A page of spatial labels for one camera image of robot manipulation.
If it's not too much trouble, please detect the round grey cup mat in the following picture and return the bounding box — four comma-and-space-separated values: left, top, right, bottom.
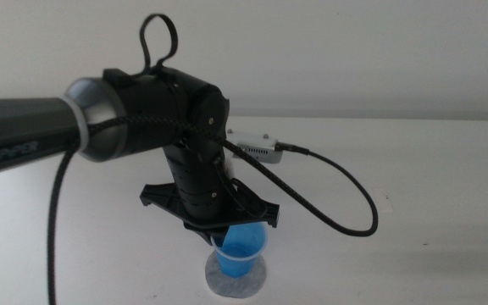
204, 252, 268, 299

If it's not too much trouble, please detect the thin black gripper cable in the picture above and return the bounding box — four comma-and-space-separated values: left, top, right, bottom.
213, 154, 269, 219

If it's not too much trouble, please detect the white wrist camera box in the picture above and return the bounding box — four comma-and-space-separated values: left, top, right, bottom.
226, 129, 286, 164

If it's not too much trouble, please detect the blue plastic cup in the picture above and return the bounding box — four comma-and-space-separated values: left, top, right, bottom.
210, 222, 269, 279

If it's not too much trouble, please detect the thin black cable loop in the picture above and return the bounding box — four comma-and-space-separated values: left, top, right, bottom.
139, 13, 180, 74

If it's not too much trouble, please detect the thick black braided cable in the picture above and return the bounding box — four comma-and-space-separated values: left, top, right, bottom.
47, 114, 380, 305

